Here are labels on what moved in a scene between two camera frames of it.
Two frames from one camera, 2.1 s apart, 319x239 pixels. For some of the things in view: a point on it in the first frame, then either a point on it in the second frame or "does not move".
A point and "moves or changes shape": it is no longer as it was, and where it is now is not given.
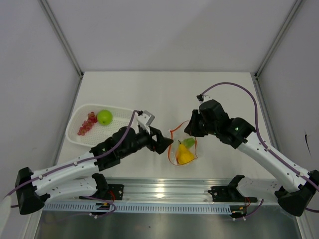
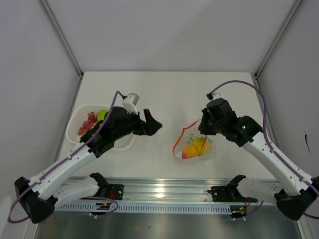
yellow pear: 185,155 -> 199,145
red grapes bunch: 86,125 does not move
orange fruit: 177,157 -> 189,151
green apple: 104,117 does not move
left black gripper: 162,142 -> 148,128
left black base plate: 115,192 does not move
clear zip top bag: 183,150 moves or changes shape
